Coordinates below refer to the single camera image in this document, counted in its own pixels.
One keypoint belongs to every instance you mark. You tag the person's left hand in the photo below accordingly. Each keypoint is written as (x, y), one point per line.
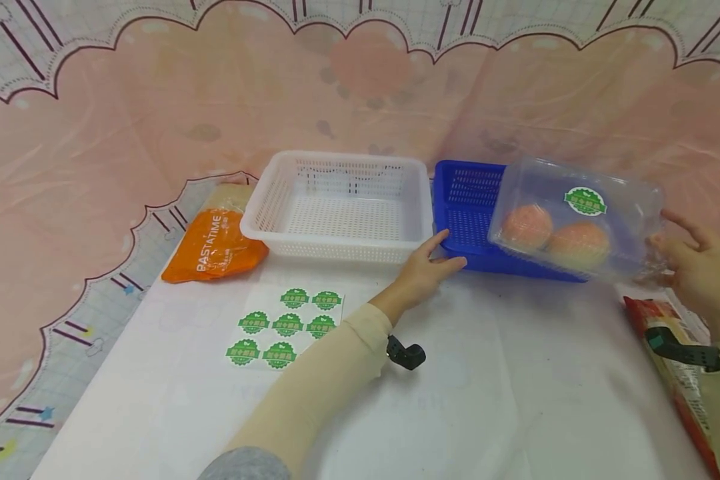
(414, 280)

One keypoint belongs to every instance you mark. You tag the person's right hand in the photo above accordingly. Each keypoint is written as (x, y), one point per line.
(708, 283)

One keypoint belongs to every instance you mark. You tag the person's right thumb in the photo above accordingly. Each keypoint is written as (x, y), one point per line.
(663, 250)

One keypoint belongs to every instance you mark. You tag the person's left index finger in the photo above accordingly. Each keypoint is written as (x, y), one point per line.
(451, 265)

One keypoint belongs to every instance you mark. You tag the person's right index finger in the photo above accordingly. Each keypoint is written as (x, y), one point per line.
(684, 225)

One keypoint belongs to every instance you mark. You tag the person's left thumb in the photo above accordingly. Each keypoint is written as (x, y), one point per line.
(435, 241)

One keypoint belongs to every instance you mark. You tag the blue plastic basket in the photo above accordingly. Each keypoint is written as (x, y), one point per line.
(465, 206)

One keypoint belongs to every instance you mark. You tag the clear plastic clamshell box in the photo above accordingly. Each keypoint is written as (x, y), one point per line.
(534, 183)

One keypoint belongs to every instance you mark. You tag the larger orange peach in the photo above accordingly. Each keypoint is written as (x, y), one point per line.
(579, 245)

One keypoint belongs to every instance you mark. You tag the smaller pale peach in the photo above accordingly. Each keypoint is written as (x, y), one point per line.
(527, 226)

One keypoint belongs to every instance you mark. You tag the green round sticker on lid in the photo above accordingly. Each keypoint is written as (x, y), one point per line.
(585, 201)

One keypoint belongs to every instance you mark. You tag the black wrist band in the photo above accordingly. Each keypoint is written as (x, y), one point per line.
(407, 354)
(684, 350)

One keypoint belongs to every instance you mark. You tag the white plastic basket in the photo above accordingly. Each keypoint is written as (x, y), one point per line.
(336, 226)

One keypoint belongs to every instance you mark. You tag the red food packet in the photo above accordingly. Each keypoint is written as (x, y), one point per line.
(681, 393)

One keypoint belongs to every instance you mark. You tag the sheet of green round stickers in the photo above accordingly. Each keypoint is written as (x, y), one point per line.
(288, 325)

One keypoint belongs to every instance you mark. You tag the orange pasta packet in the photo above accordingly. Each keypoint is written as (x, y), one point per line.
(213, 250)

